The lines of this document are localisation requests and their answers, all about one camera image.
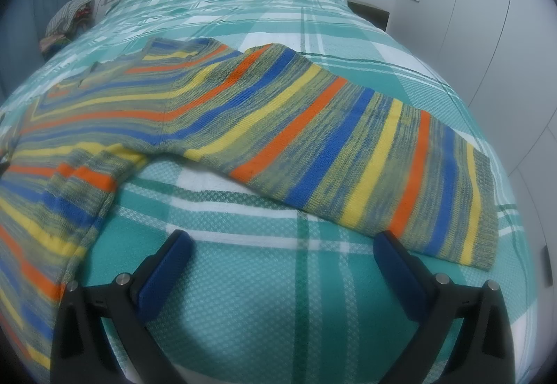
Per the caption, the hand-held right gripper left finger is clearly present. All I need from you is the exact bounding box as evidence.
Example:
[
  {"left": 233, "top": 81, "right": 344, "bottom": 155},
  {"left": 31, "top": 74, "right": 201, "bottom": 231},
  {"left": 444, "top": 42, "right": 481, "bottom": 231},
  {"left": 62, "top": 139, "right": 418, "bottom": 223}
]
[{"left": 50, "top": 230, "right": 194, "bottom": 384}]

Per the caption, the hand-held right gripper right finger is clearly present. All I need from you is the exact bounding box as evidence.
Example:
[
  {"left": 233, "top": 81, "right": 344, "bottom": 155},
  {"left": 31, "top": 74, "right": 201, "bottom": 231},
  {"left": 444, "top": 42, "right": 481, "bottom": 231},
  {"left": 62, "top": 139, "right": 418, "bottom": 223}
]
[{"left": 373, "top": 231, "right": 518, "bottom": 384}]

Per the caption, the striped knit sweater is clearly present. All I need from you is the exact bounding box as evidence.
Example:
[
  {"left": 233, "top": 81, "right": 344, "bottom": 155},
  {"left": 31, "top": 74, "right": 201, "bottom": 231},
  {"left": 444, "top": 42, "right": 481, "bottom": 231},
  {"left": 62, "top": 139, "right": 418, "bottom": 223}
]
[{"left": 0, "top": 37, "right": 499, "bottom": 382}]

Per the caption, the pile of colourful clothes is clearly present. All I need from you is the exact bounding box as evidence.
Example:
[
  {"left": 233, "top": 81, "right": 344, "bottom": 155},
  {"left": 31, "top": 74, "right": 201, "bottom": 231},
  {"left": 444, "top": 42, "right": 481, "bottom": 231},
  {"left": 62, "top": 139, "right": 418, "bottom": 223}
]
[{"left": 39, "top": 0, "right": 96, "bottom": 54}]

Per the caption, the green plaid bed sheet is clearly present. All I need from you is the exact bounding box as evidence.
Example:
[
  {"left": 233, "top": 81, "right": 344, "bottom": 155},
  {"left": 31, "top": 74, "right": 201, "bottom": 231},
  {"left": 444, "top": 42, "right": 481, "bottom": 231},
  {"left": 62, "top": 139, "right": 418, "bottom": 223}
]
[{"left": 0, "top": 0, "right": 538, "bottom": 384}]

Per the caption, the white wardrobe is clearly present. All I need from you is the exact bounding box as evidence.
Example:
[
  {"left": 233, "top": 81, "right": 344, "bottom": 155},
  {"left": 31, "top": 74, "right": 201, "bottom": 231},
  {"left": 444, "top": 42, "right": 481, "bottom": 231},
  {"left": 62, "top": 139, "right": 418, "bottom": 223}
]
[{"left": 389, "top": 0, "right": 557, "bottom": 263}]

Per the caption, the dark bedside table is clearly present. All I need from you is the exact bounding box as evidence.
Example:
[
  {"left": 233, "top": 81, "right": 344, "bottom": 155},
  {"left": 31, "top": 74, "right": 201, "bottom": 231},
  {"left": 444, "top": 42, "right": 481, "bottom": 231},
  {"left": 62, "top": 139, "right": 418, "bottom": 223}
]
[{"left": 348, "top": 0, "right": 390, "bottom": 32}]

